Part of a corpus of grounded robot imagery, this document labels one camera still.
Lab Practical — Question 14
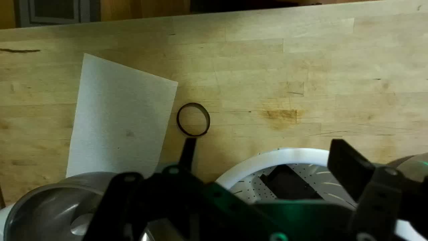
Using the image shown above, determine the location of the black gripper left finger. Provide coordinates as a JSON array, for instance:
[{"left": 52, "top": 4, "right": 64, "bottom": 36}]
[{"left": 83, "top": 165, "right": 210, "bottom": 241}]

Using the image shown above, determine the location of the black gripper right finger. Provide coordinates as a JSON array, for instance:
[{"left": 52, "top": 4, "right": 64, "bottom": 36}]
[{"left": 327, "top": 139, "right": 428, "bottom": 241}]

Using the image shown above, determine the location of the white plastic colander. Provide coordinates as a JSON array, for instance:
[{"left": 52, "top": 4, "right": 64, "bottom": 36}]
[{"left": 214, "top": 147, "right": 428, "bottom": 241}]

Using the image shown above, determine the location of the steel mixing bowl far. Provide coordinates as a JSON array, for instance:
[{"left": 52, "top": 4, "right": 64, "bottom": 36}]
[{"left": 2, "top": 173, "right": 135, "bottom": 241}]

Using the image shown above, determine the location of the black ring measuring spoon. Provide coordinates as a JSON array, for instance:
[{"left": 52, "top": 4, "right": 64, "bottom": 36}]
[{"left": 175, "top": 102, "right": 211, "bottom": 170}]

